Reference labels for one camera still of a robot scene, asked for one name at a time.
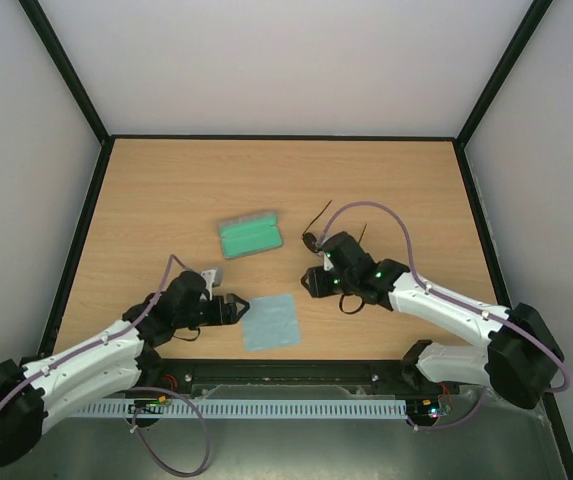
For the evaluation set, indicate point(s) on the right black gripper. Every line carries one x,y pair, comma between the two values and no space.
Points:
317,281

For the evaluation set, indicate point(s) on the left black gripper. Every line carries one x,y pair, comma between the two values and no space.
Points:
230,316

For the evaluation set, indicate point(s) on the light blue cleaning cloth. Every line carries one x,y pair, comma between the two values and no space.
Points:
271,323

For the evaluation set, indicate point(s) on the grey glasses case green lining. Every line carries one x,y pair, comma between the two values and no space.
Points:
249,234

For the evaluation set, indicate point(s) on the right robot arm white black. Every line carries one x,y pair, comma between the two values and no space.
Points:
509,350

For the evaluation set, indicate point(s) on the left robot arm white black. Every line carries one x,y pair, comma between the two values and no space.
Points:
37,395

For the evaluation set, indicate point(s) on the left controller board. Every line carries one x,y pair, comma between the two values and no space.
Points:
148,404

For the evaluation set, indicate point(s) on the controller board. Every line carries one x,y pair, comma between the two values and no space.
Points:
432,408
148,404

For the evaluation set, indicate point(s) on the right controller board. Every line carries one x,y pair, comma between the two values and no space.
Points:
432,408

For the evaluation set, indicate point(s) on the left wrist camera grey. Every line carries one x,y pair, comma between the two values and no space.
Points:
213,277

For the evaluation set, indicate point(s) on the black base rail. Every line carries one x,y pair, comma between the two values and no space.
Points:
378,377

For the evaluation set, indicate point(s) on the light blue slotted cable duct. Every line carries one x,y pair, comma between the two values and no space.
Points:
224,409

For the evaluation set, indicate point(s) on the black aluminium frame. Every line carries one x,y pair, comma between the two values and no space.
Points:
48,37

